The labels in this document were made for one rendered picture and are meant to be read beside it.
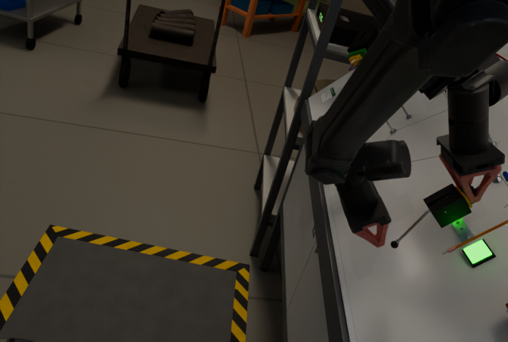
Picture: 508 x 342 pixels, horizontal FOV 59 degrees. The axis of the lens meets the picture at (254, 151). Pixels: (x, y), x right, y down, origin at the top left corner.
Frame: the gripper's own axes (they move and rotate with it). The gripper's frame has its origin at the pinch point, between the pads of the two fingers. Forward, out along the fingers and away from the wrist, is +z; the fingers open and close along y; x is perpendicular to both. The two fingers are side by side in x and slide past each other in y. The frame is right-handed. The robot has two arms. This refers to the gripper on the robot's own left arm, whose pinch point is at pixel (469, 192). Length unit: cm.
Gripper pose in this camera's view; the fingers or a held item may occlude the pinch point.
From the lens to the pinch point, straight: 84.6
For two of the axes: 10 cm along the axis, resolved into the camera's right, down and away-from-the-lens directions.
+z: 2.3, 8.6, 4.5
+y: -0.6, -4.5, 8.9
